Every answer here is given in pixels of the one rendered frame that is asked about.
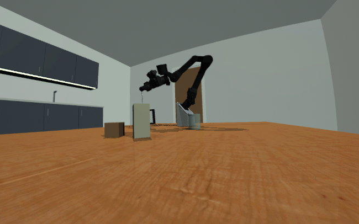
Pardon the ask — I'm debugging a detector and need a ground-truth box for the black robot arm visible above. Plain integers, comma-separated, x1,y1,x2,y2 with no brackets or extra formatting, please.
146,55,213,110

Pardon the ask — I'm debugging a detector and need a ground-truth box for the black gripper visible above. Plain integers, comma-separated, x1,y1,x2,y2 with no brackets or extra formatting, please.
141,76,163,91

